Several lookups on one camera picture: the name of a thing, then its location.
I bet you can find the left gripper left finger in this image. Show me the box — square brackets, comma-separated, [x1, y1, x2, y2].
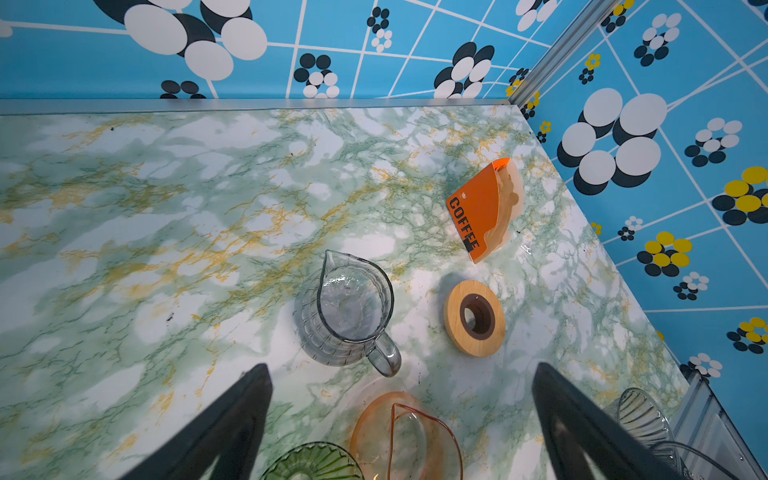
[123, 364, 273, 479]

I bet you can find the orange coffee filter box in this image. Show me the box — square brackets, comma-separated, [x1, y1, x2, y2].
[445, 158, 525, 264]

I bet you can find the grey glass pitcher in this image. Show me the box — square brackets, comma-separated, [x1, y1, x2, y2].
[294, 249, 402, 378]

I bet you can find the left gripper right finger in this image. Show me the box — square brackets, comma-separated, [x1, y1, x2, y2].
[532, 362, 682, 479]

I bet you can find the wooden ring holder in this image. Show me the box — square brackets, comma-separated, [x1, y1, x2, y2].
[443, 280, 506, 358]

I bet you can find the green glass dripper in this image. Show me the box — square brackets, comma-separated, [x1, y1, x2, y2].
[261, 441, 364, 479]

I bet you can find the clear grey glass dripper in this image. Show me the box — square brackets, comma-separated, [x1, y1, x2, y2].
[603, 387, 737, 479]

